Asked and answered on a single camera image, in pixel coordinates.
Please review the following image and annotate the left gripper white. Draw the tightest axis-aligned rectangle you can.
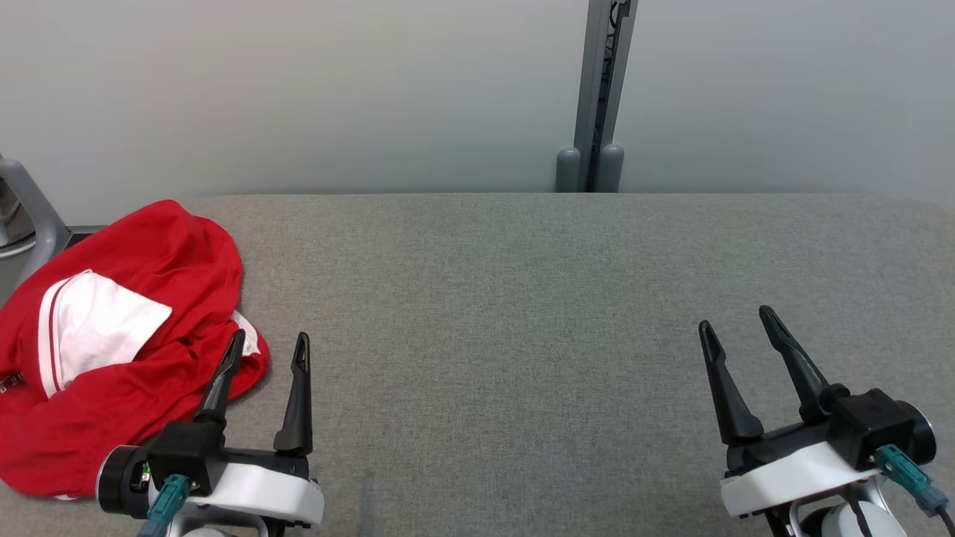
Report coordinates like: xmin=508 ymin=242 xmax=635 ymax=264
xmin=187 ymin=330 xmax=325 ymax=527

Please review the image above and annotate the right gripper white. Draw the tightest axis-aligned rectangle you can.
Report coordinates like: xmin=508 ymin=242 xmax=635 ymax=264
xmin=698 ymin=306 xmax=885 ymax=519

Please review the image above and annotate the red white number 23 jersey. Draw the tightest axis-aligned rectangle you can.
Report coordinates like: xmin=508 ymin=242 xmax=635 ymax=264
xmin=0 ymin=216 xmax=247 ymax=499

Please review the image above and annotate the left camera cable teal connector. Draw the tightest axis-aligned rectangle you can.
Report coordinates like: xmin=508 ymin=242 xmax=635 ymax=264
xmin=137 ymin=474 xmax=192 ymax=537

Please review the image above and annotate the camera cable teal connector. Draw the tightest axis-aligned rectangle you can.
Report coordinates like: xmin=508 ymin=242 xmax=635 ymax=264
xmin=137 ymin=474 xmax=192 ymax=537
xmin=874 ymin=445 xmax=955 ymax=537

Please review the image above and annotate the right camera cable teal connector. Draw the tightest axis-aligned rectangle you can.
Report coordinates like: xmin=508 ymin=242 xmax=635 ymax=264
xmin=874 ymin=445 xmax=955 ymax=537

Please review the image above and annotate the grey rounded post foot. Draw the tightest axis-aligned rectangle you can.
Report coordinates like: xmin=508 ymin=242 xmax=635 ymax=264
xmin=598 ymin=144 xmax=625 ymax=193
xmin=555 ymin=148 xmax=582 ymax=193

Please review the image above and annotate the grey curved metal frame leg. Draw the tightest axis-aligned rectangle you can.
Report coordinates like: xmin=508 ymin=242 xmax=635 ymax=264
xmin=0 ymin=155 xmax=72 ymax=263

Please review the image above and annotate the grey vertical partition post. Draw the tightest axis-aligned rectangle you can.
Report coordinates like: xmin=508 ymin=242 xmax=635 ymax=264
xmin=573 ymin=0 xmax=639 ymax=193

